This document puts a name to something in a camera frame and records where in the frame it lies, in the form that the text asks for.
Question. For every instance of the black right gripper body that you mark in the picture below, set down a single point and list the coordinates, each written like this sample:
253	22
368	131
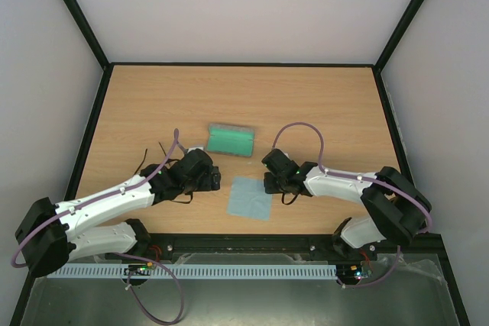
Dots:
268	183

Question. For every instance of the black sunglasses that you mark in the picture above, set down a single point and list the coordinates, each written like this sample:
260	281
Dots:
163	154

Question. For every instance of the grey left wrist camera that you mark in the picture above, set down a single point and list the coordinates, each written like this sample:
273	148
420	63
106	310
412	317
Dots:
198	147

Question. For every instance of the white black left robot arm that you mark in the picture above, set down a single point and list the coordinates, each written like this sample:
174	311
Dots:
51	235

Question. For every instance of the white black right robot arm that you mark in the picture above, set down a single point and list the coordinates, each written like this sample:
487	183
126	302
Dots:
396	210

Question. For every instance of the black front mounting rail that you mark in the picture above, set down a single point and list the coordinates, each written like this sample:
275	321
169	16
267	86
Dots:
168	247

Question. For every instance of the black enclosure frame post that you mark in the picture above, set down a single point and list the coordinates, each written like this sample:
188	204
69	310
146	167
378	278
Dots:
87	32

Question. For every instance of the light blue cleaning cloth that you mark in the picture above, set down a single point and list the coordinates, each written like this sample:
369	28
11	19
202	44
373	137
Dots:
248	199

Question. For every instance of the light blue slotted cable duct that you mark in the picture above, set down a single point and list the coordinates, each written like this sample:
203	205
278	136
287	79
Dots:
201	271

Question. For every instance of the grey glasses case green lining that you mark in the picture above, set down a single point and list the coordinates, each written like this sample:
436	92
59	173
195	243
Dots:
231	140

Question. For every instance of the black right frame post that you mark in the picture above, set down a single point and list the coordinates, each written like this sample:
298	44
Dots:
402	26

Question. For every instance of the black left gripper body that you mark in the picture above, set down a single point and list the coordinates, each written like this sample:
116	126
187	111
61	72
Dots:
210	182

